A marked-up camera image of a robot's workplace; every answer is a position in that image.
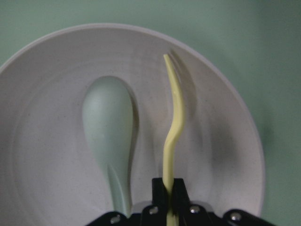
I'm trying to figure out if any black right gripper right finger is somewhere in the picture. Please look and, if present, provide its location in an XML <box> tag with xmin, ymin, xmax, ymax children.
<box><xmin>172</xmin><ymin>178</ymin><xmax>273</xmax><ymax>226</ymax></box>

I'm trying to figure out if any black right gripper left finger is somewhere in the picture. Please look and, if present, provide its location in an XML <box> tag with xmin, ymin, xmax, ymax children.
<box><xmin>88</xmin><ymin>178</ymin><xmax>168</xmax><ymax>226</ymax></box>

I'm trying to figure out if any yellow plastic fork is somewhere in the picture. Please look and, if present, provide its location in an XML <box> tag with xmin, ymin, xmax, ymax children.
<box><xmin>162</xmin><ymin>54</ymin><xmax>185</xmax><ymax>226</ymax></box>

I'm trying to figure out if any white round plate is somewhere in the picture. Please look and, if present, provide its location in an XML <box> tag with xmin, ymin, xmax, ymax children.
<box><xmin>0</xmin><ymin>24</ymin><xmax>264</xmax><ymax>226</ymax></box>

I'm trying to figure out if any pale green plastic spoon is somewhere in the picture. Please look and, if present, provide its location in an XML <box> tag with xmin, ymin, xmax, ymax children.
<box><xmin>82</xmin><ymin>76</ymin><xmax>134</xmax><ymax>214</ymax></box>

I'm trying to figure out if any light green tray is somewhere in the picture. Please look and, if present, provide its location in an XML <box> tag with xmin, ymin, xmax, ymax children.
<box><xmin>0</xmin><ymin>0</ymin><xmax>301</xmax><ymax>226</ymax></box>

